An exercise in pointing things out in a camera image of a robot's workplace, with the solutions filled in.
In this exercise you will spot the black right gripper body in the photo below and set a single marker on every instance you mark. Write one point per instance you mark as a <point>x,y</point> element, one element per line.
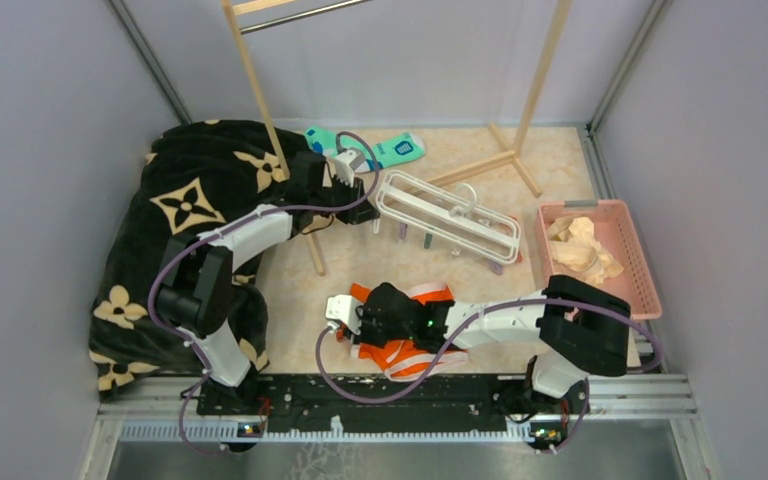
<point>373,329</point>

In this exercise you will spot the wooden drying rack frame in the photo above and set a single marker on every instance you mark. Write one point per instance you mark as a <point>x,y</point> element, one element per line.
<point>511,155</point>

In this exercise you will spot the beige cloth in basket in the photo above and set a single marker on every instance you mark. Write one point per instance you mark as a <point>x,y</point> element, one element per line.
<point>573,246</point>

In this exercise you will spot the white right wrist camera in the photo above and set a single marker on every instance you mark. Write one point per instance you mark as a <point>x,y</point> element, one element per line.
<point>343,309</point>

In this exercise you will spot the green patterned sock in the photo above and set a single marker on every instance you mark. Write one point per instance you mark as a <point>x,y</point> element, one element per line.
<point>403,148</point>

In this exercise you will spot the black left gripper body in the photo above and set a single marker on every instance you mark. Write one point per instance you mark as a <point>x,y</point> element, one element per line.
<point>340,193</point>

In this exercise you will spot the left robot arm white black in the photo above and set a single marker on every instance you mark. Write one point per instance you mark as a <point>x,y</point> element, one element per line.
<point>192,296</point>

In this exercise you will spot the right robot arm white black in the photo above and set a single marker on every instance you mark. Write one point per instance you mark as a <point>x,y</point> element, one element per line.
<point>583,328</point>

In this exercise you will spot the black floral blanket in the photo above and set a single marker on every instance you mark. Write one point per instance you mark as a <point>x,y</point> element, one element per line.
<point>196,177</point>

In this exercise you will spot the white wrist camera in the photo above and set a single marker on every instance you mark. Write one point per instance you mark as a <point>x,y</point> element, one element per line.
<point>345,164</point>
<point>343,309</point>

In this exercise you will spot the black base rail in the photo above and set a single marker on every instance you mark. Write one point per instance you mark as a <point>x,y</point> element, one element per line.
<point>445,408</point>

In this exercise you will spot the pink perforated plastic basket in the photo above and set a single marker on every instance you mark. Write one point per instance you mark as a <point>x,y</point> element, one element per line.
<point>615,230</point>

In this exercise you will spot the white plastic clip hanger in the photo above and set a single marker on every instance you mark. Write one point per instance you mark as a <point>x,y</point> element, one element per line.
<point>454,216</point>

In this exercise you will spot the orange underwear white trim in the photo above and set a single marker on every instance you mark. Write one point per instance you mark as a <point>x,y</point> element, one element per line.
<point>404,360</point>

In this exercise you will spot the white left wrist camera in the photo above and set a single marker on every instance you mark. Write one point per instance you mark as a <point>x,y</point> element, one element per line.
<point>345,164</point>

